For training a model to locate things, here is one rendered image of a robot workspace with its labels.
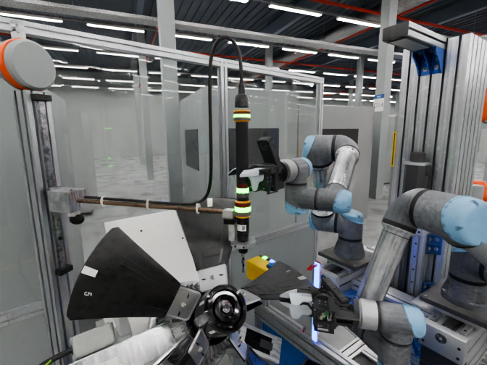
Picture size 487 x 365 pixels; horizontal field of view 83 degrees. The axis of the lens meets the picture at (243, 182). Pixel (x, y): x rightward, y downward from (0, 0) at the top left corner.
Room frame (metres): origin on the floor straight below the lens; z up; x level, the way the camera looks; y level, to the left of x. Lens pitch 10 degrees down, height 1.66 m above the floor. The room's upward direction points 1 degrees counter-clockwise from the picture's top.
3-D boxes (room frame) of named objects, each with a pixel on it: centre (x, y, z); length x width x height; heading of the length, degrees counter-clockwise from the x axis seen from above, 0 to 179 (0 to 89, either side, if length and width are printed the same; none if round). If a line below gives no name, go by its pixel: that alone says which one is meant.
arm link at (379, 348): (0.67, -0.39, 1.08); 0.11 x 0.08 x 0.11; 20
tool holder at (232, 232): (0.74, 0.01, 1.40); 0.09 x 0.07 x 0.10; 73
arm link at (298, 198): (0.94, -0.20, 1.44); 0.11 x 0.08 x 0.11; 62
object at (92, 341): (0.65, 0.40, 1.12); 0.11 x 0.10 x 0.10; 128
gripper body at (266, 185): (0.83, -0.08, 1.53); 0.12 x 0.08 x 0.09; 138
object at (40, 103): (0.93, 0.65, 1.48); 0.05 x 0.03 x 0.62; 163
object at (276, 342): (0.79, -0.02, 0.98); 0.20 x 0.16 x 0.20; 38
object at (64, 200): (0.92, 0.60, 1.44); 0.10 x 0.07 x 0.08; 73
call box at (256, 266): (1.19, -0.10, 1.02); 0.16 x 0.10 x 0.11; 38
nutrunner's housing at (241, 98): (0.74, 0.00, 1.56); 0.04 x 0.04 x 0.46
